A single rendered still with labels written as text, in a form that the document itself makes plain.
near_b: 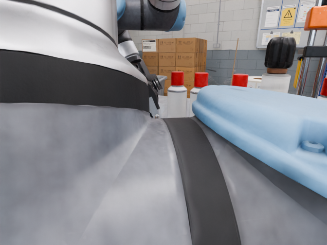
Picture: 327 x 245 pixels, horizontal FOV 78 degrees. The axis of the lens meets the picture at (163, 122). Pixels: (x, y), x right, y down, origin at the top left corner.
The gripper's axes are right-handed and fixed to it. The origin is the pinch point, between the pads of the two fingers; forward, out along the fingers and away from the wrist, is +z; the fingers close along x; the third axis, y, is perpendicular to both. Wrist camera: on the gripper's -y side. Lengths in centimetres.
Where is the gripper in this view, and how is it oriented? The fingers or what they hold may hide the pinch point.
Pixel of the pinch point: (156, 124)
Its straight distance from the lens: 59.0
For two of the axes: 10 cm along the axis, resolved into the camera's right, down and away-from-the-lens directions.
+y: 4.3, -2.9, 8.5
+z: 4.5, 8.9, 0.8
